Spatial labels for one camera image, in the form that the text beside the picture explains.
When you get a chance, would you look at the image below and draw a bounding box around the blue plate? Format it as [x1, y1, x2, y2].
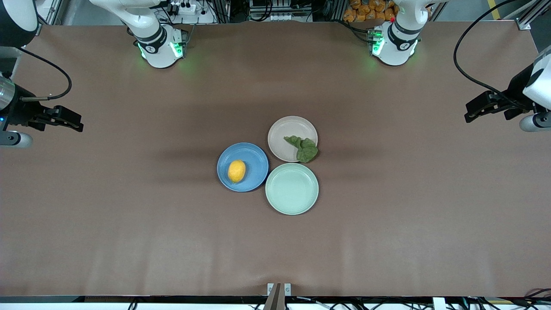
[217, 143, 269, 192]

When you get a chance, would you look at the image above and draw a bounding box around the small metal bracket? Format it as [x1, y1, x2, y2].
[267, 283, 292, 298]

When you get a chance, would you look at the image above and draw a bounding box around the light green plate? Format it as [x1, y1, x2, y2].
[265, 163, 319, 215]

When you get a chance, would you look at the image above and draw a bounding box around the yellow lemon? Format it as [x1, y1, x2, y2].
[228, 160, 246, 183]

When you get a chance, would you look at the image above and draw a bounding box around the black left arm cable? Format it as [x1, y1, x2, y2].
[453, 0, 528, 110]

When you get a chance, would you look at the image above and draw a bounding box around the green lettuce leaf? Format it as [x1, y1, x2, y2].
[284, 135, 319, 164]

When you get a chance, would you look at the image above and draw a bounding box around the brown camera post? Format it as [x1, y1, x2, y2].
[263, 283, 282, 310]

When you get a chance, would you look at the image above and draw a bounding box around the beige plate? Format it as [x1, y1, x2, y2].
[268, 116, 319, 163]

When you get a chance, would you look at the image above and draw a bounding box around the silver aluminium frame profile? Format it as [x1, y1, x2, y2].
[514, 0, 551, 31]

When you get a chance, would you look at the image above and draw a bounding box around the white power strip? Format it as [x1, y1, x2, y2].
[169, 2, 198, 16]

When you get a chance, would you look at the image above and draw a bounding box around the bag of oranges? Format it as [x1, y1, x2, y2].
[343, 0, 399, 23]

